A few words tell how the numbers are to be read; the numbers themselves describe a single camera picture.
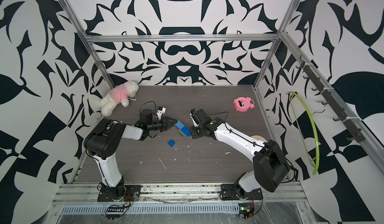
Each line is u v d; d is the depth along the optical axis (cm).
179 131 92
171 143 89
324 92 59
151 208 71
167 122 86
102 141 51
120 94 103
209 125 60
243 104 105
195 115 66
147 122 78
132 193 74
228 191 74
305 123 74
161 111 91
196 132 74
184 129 89
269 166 43
